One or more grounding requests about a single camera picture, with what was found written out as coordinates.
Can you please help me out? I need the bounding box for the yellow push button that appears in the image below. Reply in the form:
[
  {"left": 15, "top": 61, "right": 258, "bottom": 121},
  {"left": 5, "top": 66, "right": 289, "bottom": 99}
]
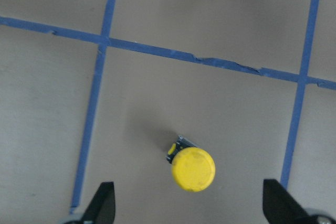
[{"left": 166, "top": 135, "right": 216, "bottom": 193}]

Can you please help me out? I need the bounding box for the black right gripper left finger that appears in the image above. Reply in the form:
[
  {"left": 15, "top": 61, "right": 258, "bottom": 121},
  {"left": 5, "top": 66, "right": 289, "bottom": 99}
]
[{"left": 81, "top": 182, "right": 116, "bottom": 223}]

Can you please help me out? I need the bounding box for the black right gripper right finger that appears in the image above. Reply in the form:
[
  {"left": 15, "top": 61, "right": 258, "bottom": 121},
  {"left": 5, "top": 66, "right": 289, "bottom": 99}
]
[{"left": 262, "top": 179, "right": 315, "bottom": 224}]

